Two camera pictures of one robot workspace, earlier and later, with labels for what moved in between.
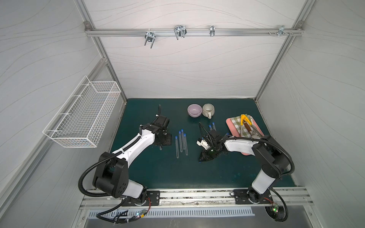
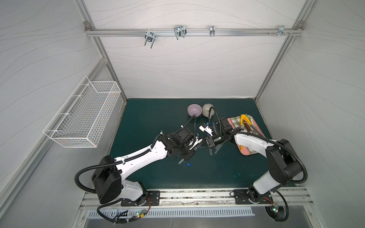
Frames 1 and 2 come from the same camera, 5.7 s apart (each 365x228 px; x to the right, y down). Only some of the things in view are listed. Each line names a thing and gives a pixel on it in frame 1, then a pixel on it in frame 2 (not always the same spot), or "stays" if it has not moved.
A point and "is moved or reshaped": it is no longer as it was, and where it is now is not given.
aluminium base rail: (210, 198) stays
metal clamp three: (212, 30) stays
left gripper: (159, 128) -> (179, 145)
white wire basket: (81, 118) stays
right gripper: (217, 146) -> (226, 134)
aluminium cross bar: (190, 32) stays
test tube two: (177, 147) is moved or reshaped
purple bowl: (194, 110) stays
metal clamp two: (180, 31) stays
